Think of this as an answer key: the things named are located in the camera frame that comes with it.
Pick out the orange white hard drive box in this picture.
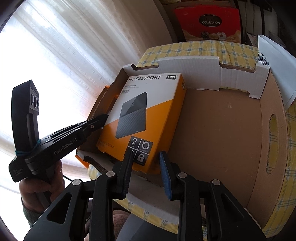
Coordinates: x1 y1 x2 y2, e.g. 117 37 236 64
96 73 186 174

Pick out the person's left hand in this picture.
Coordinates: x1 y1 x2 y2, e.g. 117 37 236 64
19 161 65 213

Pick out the white sheer curtain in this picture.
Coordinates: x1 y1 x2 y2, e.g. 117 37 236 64
1 1 172 239

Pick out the red collection gift bag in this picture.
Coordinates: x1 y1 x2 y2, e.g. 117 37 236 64
174 4 241 43

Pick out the yellow plaid tablecloth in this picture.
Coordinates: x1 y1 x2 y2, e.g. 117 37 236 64
114 41 295 238

